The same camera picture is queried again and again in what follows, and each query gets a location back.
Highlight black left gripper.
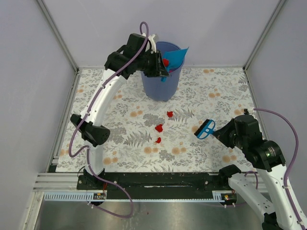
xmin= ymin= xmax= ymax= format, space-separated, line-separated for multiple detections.
xmin=136 ymin=49 xmax=169 ymax=78

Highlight blue hand brush black bristles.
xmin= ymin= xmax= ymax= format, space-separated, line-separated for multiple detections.
xmin=194 ymin=119 xmax=215 ymax=139

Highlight blue plastic dustpan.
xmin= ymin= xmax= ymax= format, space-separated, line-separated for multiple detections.
xmin=161 ymin=48 xmax=188 ymax=73

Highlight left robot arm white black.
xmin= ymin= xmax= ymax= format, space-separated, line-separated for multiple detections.
xmin=70 ymin=33 xmax=168 ymax=189

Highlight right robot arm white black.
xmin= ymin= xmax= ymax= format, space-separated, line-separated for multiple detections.
xmin=213 ymin=115 xmax=307 ymax=230

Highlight red paper scrap near dustpan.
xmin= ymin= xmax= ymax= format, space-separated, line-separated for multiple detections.
xmin=163 ymin=58 xmax=169 ymax=68

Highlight blue plastic waste bin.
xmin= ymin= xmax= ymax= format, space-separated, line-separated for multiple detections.
xmin=141 ymin=41 xmax=185 ymax=102

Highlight red paper scrap far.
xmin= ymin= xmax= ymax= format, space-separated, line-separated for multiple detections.
xmin=167 ymin=111 xmax=173 ymax=117

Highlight red paper scrap double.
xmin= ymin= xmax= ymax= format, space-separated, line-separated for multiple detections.
xmin=155 ymin=124 xmax=163 ymax=133

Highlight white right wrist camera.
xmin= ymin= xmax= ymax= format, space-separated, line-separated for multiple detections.
xmin=244 ymin=108 xmax=255 ymax=115

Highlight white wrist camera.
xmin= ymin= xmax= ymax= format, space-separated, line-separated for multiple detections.
xmin=145 ymin=34 xmax=159 ymax=53
xmin=244 ymin=108 xmax=255 ymax=115

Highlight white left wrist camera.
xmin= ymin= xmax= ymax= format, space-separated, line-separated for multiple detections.
xmin=145 ymin=34 xmax=159 ymax=53

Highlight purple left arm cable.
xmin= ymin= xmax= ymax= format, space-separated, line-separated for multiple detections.
xmin=69 ymin=21 xmax=151 ymax=219

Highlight white slotted cable duct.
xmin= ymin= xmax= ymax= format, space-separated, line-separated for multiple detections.
xmin=44 ymin=189 xmax=237 ymax=203

